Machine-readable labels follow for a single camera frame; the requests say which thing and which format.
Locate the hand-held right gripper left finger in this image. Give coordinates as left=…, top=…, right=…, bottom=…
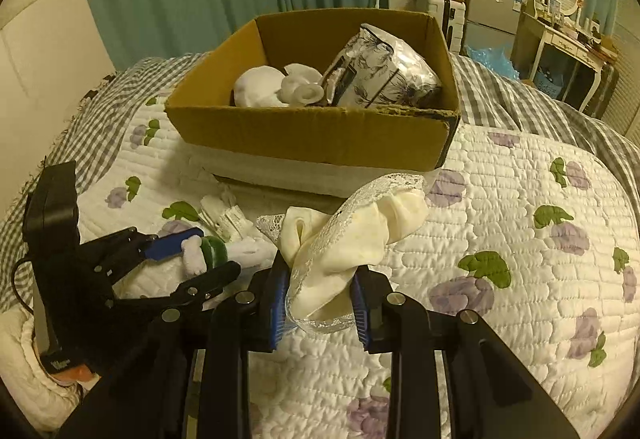
left=57, top=265, right=292, bottom=439

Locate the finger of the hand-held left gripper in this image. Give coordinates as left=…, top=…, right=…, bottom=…
left=81, top=226, right=205, bottom=281
left=106, top=261, right=242, bottom=316

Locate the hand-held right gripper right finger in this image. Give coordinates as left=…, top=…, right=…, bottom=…
left=349, top=266, right=582, bottom=439

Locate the white and green plush toy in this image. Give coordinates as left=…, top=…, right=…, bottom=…
left=181, top=236, right=229, bottom=276

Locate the cream lace-trimmed cloth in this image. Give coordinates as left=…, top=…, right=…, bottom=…
left=256, top=173, right=431, bottom=336

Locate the brown cardboard box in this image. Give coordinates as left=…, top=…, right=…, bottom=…
left=164, top=8, right=462, bottom=170

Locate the person's left forearm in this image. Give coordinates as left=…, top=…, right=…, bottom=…
left=0, top=306, right=81, bottom=431

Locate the white soft cloth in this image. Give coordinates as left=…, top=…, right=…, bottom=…
left=226, top=239, right=277, bottom=271

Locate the small white lace cloth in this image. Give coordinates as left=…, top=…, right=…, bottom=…
left=199, top=195, right=252, bottom=243

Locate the white flat box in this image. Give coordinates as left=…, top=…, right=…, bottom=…
left=199, top=143, right=442, bottom=198

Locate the floral quilted blanket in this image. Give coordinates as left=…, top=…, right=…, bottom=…
left=0, top=111, right=640, bottom=439

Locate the rolled white sock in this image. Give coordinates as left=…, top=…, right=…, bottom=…
left=277, top=63, right=326, bottom=108
left=233, top=66, right=292, bottom=109

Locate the white padded headboard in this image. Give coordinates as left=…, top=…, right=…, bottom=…
left=0, top=0, right=119, bottom=202

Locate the floral print packaged cloth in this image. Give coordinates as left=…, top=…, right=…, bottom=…
left=320, top=23, right=444, bottom=110

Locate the grey gingham bed sheet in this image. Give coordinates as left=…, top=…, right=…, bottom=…
left=0, top=51, right=640, bottom=315

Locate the blue plastic bag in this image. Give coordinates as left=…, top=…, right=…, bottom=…
left=464, top=44, right=521, bottom=80

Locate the blue plastic basket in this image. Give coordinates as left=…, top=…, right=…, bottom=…
left=537, top=68, right=569, bottom=96

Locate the white appliance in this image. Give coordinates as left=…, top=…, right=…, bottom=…
left=422, top=0, right=468, bottom=52

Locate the silver mini fridge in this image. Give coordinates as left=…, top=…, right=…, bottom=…
left=462, top=0, right=526, bottom=52

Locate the cream dressing table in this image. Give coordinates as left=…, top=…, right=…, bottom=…
left=510, top=11, right=609, bottom=114

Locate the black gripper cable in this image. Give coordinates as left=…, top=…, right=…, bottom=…
left=9, top=258, right=37, bottom=316

